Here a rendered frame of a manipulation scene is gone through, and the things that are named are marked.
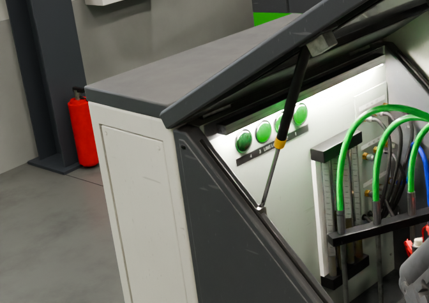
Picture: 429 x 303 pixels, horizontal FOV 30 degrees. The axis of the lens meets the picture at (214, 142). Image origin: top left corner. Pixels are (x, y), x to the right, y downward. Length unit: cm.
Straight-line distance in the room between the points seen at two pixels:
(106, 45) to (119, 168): 435
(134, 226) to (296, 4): 381
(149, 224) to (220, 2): 527
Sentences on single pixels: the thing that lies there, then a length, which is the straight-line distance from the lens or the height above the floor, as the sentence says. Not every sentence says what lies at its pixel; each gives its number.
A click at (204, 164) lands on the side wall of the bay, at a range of 152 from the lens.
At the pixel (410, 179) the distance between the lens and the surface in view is 187.
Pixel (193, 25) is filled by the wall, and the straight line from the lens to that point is 669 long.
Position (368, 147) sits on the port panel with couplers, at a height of 122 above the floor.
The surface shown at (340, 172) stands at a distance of 177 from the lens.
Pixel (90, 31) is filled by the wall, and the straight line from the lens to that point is 597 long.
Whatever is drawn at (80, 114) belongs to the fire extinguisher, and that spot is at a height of 40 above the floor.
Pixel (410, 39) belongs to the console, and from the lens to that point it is 200.
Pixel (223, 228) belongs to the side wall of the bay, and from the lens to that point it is 155.
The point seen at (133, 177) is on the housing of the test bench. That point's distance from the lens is 172.
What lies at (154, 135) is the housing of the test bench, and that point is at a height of 143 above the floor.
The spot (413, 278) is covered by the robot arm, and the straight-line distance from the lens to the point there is 97.
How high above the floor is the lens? 197
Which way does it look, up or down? 21 degrees down
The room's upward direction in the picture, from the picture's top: 7 degrees counter-clockwise
